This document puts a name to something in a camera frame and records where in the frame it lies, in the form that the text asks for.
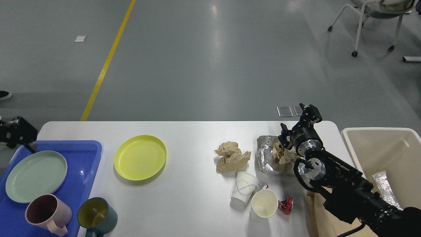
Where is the yellow plastic plate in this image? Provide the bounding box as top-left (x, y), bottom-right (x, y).
top-left (114, 135), bottom-right (167, 181)

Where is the pale green plate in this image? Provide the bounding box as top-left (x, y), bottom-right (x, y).
top-left (5, 150), bottom-right (68, 203)

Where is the pink mug brown inside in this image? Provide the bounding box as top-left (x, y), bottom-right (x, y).
top-left (25, 194), bottom-right (72, 237)

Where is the black and white shoe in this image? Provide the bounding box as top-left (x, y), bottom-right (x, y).
top-left (0, 90), bottom-right (12, 101)

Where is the silver floor socket plate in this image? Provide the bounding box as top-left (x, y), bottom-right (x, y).
top-left (277, 106), bottom-right (293, 117)

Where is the beige plastic bin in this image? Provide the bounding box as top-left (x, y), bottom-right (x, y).
top-left (341, 127), bottom-right (421, 208)

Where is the foil piece in bin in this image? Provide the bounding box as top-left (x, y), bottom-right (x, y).
top-left (370, 171), bottom-right (403, 210)

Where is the white floor marker tile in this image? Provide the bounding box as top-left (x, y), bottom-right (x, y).
top-left (74, 36), bottom-right (87, 42)

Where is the white patterned paper cup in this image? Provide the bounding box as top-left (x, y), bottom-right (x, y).
top-left (231, 171), bottom-right (259, 206)

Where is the brown paper bag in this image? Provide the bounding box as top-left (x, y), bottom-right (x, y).
top-left (306, 191), bottom-right (361, 237)

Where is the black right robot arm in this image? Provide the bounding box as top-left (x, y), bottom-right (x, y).
top-left (278, 103), bottom-right (421, 237)

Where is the white bar on floor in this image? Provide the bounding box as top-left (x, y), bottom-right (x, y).
top-left (402, 56), bottom-right (421, 63)

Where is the red foil wrapper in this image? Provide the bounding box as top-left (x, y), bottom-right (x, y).
top-left (278, 196), bottom-right (293, 215)

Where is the crumpled brown paper on foil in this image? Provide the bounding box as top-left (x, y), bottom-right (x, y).
top-left (272, 142), bottom-right (300, 174)

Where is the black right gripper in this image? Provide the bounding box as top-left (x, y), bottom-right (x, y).
top-left (278, 103), bottom-right (323, 157)

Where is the crumpled brown paper ball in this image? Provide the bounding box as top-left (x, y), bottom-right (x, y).
top-left (215, 141), bottom-right (252, 173)

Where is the white wheeled chair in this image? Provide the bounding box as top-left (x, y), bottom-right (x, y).
top-left (327, 0), bottom-right (415, 57)

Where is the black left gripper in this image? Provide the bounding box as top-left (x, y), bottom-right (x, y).
top-left (0, 117), bottom-right (38, 153)

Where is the crumpled aluminium foil sheet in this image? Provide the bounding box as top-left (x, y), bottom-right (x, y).
top-left (256, 136), bottom-right (287, 174)

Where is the teal mug yellow inside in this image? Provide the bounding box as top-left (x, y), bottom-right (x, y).
top-left (77, 197), bottom-right (118, 237)

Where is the blue plastic tray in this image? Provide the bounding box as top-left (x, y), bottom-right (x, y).
top-left (0, 141), bottom-right (102, 237)

